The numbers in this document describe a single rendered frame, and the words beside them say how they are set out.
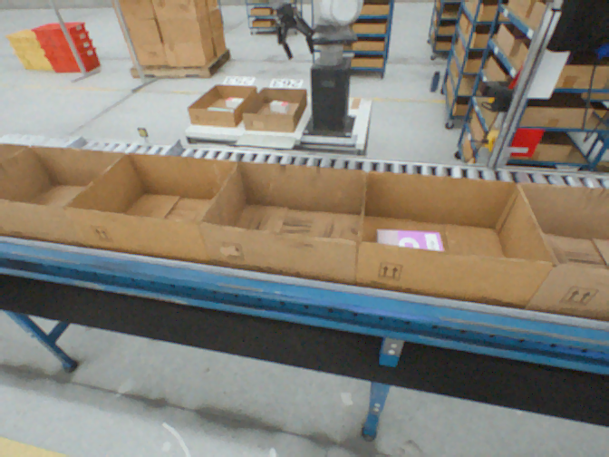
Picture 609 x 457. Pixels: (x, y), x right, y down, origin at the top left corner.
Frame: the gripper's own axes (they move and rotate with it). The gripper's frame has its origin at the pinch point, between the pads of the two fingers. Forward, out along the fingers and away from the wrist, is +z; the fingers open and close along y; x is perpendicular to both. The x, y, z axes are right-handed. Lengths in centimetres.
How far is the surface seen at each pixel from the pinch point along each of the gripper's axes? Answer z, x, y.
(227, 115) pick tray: 15, -21, -46
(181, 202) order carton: 13, -90, 3
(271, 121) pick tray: 25.0, -13.8, -24.2
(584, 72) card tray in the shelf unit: 58, 66, 98
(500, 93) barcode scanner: 36, 10, 77
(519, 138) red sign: 58, 13, 83
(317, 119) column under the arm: 32.2, -2.2, -3.7
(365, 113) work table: 48, 29, 4
